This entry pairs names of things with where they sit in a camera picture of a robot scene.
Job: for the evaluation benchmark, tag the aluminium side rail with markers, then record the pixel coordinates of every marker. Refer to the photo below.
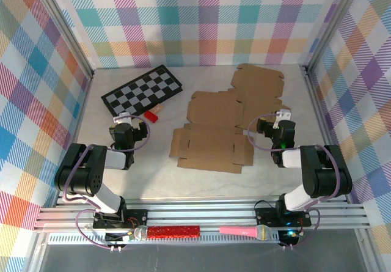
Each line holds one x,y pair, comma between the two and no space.
80,116
320,116

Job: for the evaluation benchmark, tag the red glitter toy microphone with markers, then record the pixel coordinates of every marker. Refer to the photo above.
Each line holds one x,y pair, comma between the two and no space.
174,232

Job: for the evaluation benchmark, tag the black grey chessboard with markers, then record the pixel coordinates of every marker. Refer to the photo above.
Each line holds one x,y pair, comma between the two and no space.
140,91

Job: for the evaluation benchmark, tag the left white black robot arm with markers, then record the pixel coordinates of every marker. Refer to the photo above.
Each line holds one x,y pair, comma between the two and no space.
82,174

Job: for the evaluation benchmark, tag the pink toy microphone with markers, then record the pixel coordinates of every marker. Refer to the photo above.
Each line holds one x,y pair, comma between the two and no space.
241,231

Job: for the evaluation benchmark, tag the red toy block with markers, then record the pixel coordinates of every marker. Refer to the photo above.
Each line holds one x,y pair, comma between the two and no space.
151,116

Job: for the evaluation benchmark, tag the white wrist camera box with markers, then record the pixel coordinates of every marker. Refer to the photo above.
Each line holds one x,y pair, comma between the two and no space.
121,118
282,114

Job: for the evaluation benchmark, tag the brown cardboard mailer box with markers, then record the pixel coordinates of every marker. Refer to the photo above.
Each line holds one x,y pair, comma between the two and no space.
259,88
210,143

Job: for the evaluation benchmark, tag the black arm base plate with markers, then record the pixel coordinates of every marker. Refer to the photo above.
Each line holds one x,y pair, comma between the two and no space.
137,218
265,217

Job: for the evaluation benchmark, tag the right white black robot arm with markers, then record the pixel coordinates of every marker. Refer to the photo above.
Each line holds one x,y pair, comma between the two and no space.
323,174

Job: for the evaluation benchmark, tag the aluminium rail base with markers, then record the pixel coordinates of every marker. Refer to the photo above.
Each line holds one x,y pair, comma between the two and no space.
198,214

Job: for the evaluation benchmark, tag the black electronics board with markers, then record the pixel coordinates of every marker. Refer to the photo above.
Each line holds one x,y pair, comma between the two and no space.
288,235
114,237

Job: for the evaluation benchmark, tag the aluminium frame post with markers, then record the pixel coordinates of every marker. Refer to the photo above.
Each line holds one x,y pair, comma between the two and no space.
331,24
67,30

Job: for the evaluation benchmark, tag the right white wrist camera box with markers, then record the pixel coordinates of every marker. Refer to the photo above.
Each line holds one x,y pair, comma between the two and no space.
282,114

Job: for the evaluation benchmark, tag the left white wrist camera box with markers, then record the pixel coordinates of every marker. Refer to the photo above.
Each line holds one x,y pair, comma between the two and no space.
121,118

